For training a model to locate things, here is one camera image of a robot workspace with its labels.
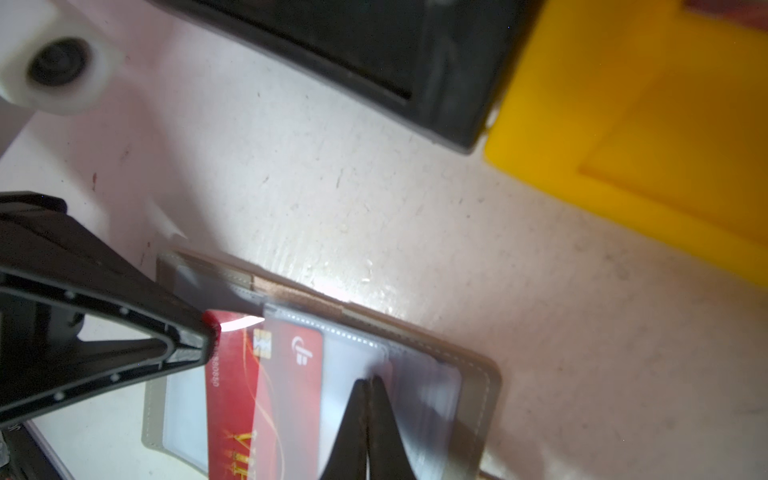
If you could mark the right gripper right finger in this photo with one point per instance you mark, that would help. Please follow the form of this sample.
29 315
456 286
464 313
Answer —
386 453

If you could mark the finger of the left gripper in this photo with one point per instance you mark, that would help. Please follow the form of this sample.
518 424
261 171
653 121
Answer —
48 256
91 368

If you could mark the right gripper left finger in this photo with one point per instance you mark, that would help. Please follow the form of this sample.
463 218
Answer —
348 457

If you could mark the grey card holder wallet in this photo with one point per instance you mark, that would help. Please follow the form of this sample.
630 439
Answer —
443 397

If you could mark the red credit card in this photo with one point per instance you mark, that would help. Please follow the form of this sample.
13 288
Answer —
263 396

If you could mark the black plastic bin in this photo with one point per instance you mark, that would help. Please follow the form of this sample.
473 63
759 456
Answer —
435 66

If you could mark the yellow plastic bin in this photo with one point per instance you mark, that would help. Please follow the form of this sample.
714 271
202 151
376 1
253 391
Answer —
652 114

